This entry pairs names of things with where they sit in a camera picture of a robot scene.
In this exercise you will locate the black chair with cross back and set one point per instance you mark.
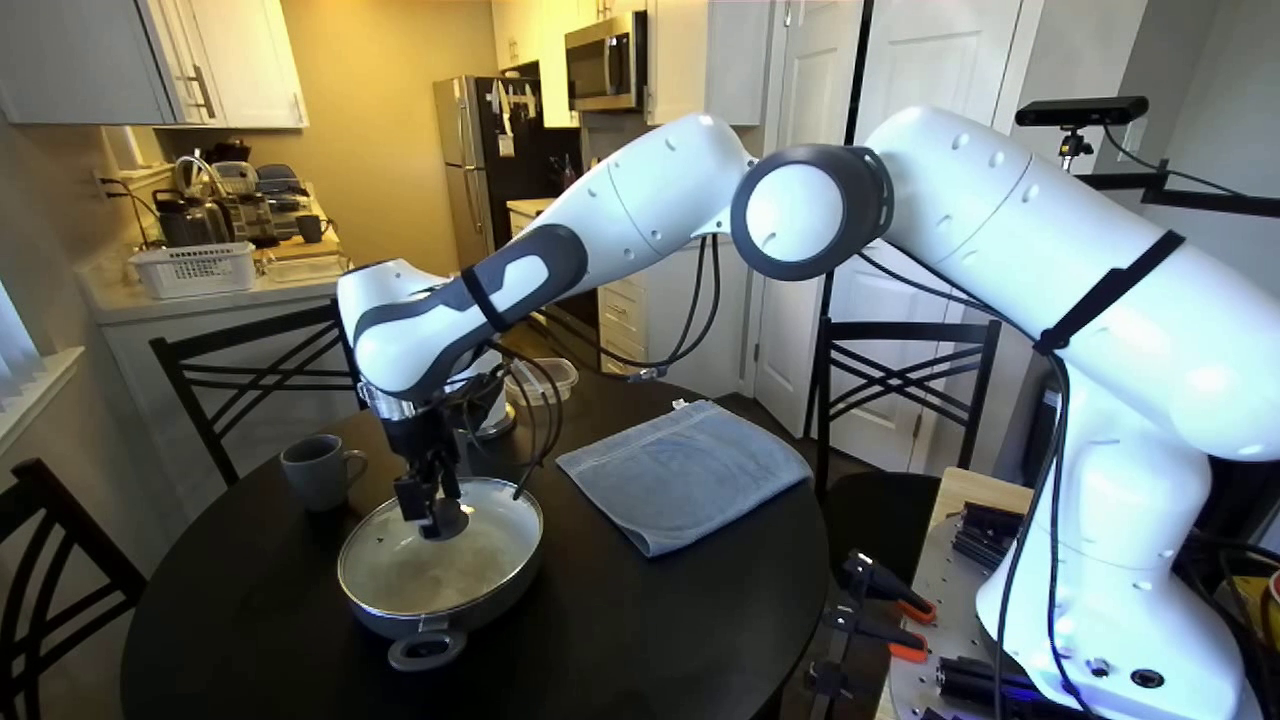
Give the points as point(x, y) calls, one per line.
point(254, 382)
point(45, 560)
point(904, 386)

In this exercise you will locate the clear plastic storage container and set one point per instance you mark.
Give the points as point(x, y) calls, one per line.
point(193, 269)

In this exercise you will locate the black stereo camera bar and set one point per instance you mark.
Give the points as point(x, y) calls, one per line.
point(1080, 108)

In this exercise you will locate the white wall cabinet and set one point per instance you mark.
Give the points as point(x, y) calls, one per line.
point(145, 62)

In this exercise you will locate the grey ceramic mug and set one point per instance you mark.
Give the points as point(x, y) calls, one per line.
point(318, 468)

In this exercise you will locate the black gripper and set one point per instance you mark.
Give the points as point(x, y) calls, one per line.
point(431, 442)

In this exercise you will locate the stainless steel refrigerator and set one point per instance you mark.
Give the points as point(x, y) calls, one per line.
point(487, 163)

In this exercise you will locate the white panel door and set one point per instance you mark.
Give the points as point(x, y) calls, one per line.
point(935, 65)

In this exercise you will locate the silver metal pot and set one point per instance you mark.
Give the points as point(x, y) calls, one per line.
point(443, 626)

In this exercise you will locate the black coffee maker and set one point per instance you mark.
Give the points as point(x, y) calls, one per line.
point(184, 214)

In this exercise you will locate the stainless steel microwave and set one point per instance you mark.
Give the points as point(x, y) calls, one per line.
point(606, 62)

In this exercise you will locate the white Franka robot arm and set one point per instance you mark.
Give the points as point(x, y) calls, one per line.
point(641, 201)

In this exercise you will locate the wooden robot mounting board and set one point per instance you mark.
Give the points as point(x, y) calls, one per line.
point(942, 585)

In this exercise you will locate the light blue folded towel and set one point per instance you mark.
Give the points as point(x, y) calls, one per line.
point(686, 475)

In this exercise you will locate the white kitchen counter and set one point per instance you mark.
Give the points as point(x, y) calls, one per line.
point(145, 346)

